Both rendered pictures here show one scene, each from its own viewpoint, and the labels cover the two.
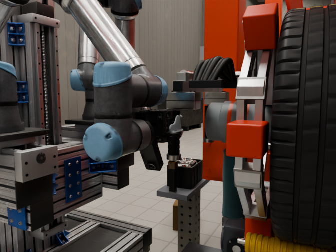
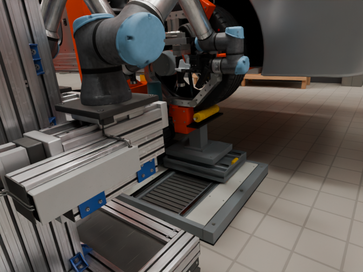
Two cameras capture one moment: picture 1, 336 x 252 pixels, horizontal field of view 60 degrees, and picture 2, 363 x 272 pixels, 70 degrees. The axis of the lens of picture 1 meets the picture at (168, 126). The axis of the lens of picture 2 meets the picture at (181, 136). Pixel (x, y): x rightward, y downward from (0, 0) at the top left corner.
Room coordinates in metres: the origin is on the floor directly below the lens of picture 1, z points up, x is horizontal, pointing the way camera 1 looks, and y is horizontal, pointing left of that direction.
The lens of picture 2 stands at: (0.62, 1.30, 0.98)
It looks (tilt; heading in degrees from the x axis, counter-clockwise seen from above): 21 degrees down; 281
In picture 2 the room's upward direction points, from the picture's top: 4 degrees counter-clockwise
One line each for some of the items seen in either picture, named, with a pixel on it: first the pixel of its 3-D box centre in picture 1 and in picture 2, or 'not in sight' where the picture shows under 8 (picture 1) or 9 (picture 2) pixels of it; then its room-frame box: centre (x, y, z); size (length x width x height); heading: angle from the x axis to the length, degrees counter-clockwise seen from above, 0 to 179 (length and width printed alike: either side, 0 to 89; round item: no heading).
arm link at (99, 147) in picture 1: (113, 138); (235, 64); (0.59, 0.11, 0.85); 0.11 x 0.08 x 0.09; 154
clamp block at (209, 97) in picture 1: (216, 98); not in sight; (1.15, -0.19, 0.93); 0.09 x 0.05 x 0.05; 64
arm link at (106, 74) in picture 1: (118, 90); (230, 41); (0.61, 0.10, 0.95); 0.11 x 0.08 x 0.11; 152
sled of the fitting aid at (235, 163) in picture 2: not in sight; (204, 158); (0.79, -0.44, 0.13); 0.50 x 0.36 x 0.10; 154
